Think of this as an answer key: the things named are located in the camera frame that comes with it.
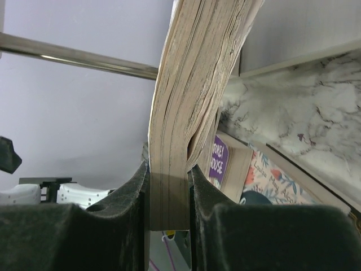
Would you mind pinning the thin dark patterned book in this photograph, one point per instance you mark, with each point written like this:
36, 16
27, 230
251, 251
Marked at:
354, 214

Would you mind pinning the blue 91-Storey Treehouse book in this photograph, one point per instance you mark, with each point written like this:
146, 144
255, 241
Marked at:
202, 46

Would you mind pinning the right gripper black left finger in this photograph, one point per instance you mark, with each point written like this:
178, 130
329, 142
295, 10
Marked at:
111, 234

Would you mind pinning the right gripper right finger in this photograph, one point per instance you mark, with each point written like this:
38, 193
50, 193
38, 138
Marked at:
230, 236

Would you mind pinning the Little Women dark book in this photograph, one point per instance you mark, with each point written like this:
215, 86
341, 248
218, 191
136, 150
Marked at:
272, 179

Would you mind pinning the purple Treehouse book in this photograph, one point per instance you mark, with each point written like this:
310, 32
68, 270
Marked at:
229, 165

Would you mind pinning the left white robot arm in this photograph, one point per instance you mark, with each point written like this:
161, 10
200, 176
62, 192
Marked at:
36, 190

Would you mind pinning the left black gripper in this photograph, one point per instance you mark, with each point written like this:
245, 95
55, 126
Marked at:
9, 159

